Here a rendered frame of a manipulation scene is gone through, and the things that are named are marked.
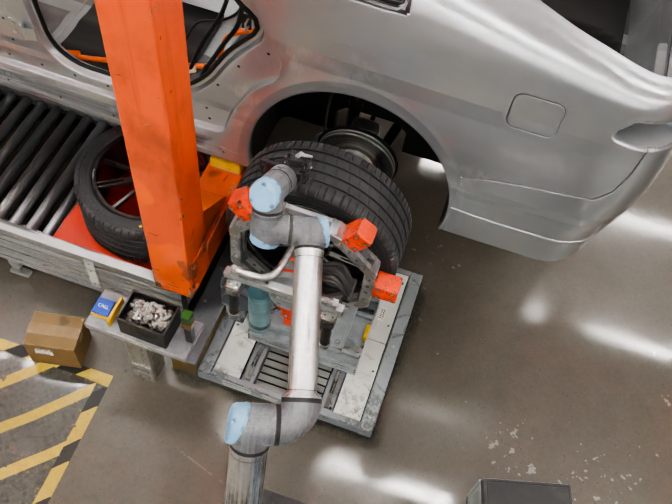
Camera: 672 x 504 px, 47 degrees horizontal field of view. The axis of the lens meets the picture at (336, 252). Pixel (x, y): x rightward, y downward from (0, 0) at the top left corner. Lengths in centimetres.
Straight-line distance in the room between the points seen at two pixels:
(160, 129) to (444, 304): 191
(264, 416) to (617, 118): 136
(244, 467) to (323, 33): 134
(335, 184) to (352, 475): 133
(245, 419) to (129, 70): 99
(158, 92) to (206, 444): 170
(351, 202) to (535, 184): 64
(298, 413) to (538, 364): 179
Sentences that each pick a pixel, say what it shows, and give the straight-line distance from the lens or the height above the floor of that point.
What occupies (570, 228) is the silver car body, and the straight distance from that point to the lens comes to 294.
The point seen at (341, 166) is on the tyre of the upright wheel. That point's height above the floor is 118.
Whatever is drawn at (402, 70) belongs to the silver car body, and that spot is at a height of 149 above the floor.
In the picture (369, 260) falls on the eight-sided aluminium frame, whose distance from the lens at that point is 268.
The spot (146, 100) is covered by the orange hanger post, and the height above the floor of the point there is 160.
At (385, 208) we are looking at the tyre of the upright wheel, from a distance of 268.
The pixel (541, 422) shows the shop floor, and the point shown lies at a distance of 365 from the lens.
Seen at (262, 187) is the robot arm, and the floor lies 146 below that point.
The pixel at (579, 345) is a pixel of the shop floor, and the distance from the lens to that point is 389.
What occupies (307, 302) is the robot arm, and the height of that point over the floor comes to 126.
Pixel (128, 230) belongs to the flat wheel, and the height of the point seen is 50.
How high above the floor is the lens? 322
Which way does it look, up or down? 57 degrees down
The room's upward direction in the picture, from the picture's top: 9 degrees clockwise
